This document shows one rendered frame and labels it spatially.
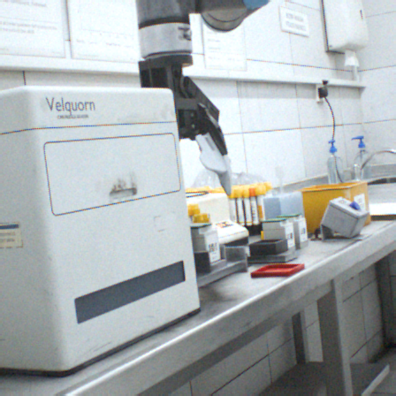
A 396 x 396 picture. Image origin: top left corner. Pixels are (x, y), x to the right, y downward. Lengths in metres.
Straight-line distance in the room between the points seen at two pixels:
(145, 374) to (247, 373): 1.71
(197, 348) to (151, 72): 0.38
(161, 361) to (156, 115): 0.31
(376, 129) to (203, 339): 2.93
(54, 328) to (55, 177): 0.15
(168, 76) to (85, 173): 0.27
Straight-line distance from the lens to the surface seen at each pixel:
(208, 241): 1.06
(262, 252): 1.34
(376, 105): 3.78
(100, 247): 0.82
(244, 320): 1.02
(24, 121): 0.76
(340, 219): 1.51
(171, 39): 1.04
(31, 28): 1.75
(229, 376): 2.41
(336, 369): 1.45
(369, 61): 3.79
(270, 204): 1.55
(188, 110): 1.03
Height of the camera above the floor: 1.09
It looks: 3 degrees down
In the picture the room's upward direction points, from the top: 7 degrees counter-clockwise
